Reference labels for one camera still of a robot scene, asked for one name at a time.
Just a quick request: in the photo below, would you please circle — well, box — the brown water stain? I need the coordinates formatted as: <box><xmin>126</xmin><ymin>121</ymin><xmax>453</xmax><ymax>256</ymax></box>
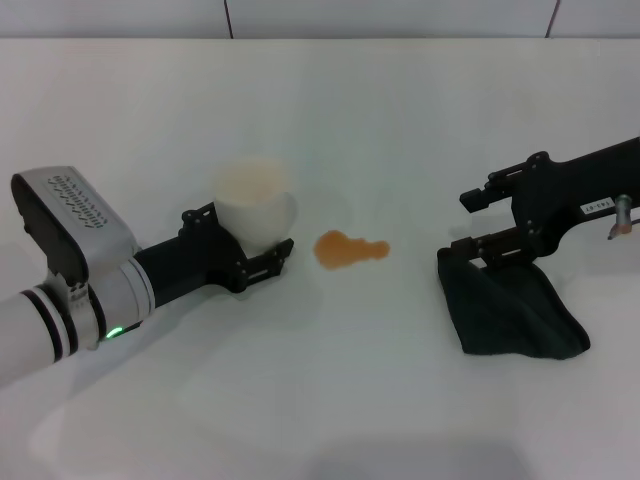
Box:
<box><xmin>313</xmin><ymin>229</ymin><xmax>392</xmax><ymax>272</ymax></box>

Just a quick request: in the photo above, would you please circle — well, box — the white paper cup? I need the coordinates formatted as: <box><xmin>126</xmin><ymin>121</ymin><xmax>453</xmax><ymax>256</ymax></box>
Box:
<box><xmin>210</xmin><ymin>157</ymin><xmax>300</xmax><ymax>256</ymax></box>

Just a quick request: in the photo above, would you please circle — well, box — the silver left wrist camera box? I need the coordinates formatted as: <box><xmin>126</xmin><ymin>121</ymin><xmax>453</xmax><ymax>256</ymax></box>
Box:
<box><xmin>10</xmin><ymin>164</ymin><xmax>140</xmax><ymax>291</ymax></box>

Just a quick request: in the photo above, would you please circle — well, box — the right gripper cable with plug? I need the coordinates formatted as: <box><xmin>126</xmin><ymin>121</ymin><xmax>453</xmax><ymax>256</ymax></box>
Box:
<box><xmin>607</xmin><ymin>193</ymin><xmax>640</xmax><ymax>241</ymax></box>

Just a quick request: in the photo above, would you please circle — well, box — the dark blue rag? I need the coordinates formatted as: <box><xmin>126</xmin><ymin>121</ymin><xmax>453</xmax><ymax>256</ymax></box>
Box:
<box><xmin>436</xmin><ymin>247</ymin><xmax>592</xmax><ymax>362</ymax></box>

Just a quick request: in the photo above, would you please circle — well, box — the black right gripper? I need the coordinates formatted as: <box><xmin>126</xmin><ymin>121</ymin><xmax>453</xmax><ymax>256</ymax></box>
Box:
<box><xmin>438</xmin><ymin>135</ymin><xmax>640</xmax><ymax>269</ymax></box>

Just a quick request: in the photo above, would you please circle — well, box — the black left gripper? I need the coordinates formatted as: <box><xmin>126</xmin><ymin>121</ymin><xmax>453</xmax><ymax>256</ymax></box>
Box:
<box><xmin>134</xmin><ymin>201</ymin><xmax>295</xmax><ymax>306</ymax></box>

